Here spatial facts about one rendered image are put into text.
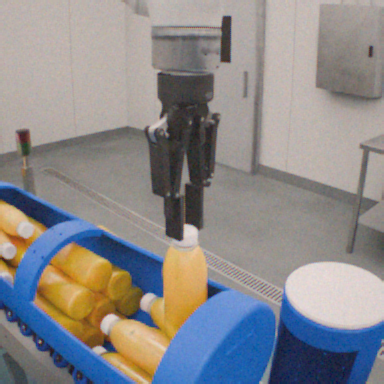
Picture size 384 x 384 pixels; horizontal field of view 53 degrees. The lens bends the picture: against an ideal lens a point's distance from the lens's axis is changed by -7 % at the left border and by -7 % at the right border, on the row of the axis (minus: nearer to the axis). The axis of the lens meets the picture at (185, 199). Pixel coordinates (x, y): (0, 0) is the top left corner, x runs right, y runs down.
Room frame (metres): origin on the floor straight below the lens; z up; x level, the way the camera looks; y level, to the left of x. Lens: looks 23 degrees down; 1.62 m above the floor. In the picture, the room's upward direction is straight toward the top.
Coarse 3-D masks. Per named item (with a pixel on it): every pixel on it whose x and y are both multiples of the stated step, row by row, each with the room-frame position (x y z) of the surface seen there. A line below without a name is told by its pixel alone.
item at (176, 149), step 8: (184, 120) 0.52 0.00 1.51; (192, 120) 0.52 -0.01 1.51; (184, 128) 0.52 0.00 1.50; (192, 128) 0.53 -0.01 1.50; (184, 136) 0.52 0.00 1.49; (168, 144) 0.53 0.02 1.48; (176, 144) 0.52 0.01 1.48; (184, 144) 0.52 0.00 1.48; (176, 152) 0.52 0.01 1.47; (184, 152) 0.53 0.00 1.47; (176, 160) 0.52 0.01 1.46; (176, 168) 0.52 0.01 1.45; (176, 176) 0.51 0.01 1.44; (176, 184) 0.51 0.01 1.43; (176, 192) 0.51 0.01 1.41
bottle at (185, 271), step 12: (168, 252) 0.54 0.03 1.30; (180, 252) 0.53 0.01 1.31; (192, 252) 0.53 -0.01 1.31; (168, 264) 0.53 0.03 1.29; (180, 264) 0.52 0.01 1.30; (192, 264) 0.52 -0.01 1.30; (204, 264) 0.53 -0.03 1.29; (168, 276) 0.52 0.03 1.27; (180, 276) 0.51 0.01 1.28; (192, 276) 0.51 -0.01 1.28; (204, 276) 0.53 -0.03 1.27; (168, 288) 0.52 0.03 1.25; (180, 288) 0.51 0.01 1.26; (192, 288) 0.51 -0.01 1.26; (204, 288) 0.53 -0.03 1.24; (168, 300) 0.52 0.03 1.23; (180, 300) 0.51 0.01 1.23; (192, 300) 0.51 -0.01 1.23; (204, 300) 0.53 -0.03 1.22; (168, 312) 0.52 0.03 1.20; (180, 312) 0.51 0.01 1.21; (192, 312) 0.51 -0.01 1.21; (168, 324) 0.53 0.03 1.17; (180, 324) 0.51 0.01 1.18; (168, 336) 0.53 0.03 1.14
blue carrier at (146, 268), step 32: (0, 192) 1.06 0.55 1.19; (64, 224) 0.77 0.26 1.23; (32, 256) 0.69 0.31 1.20; (128, 256) 0.82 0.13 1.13; (0, 288) 0.71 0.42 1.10; (32, 288) 0.64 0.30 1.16; (160, 288) 0.76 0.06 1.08; (224, 288) 0.58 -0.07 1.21; (32, 320) 0.61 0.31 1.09; (192, 320) 0.47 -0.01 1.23; (224, 320) 0.47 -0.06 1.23; (256, 320) 0.51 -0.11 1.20; (64, 352) 0.55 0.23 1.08; (192, 352) 0.42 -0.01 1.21; (224, 352) 0.44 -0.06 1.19; (256, 352) 0.52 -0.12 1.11
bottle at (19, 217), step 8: (0, 200) 1.00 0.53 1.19; (0, 208) 0.95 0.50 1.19; (8, 208) 0.94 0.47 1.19; (16, 208) 0.95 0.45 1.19; (0, 216) 0.92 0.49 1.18; (8, 216) 0.91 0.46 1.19; (16, 216) 0.91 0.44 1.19; (24, 216) 0.93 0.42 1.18; (0, 224) 0.91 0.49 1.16; (8, 224) 0.89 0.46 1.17; (16, 224) 0.89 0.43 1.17; (8, 232) 0.90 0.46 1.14; (16, 232) 0.89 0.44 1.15
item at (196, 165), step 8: (200, 120) 0.54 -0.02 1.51; (200, 128) 0.54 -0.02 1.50; (200, 136) 0.54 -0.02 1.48; (192, 144) 0.55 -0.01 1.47; (200, 144) 0.55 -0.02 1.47; (192, 152) 0.56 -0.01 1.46; (200, 152) 0.55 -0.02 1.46; (192, 160) 0.56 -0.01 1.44; (200, 160) 0.55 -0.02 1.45; (192, 168) 0.56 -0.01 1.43; (200, 168) 0.55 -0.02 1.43; (192, 176) 0.57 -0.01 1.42; (200, 176) 0.56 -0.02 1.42; (200, 184) 0.56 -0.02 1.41; (208, 184) 0.56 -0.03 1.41
